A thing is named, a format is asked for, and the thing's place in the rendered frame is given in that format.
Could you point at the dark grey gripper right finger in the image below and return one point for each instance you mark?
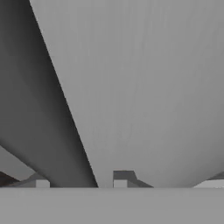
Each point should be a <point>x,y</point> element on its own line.
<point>124,178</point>

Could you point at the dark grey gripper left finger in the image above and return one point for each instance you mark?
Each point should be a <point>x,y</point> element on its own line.
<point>39,183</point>

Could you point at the large grey rounded object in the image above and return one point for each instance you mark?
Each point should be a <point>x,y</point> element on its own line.
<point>140,87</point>

